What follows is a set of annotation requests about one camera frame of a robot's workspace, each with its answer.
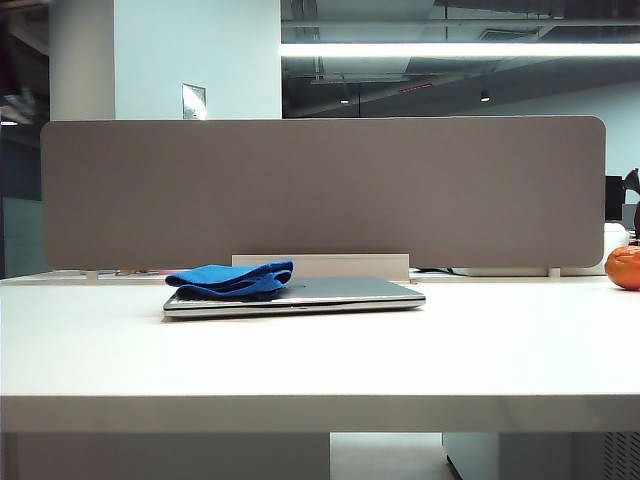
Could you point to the blue microfibre rag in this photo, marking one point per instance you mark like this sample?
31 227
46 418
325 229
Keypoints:
225 281

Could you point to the silver closed laptop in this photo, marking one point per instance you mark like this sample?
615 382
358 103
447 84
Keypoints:
350 295

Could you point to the taupe fabric desk divider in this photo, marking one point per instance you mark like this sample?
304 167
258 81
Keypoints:
325 190

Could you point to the white under-desk cabinet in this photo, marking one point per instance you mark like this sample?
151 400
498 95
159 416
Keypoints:
470 455

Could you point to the white desk object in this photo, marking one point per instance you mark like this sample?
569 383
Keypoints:
616 235

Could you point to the black monitor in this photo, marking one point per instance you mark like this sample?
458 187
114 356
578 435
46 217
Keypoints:
614 197

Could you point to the orange mandarin fruit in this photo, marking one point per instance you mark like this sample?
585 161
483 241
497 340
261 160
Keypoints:
625 267

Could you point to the dark figurine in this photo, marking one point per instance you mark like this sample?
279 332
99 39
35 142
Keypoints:
633 182

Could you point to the framed wall notice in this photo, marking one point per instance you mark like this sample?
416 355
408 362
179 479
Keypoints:
194 101

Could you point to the white divider foot bracket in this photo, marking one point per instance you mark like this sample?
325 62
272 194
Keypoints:
554 272

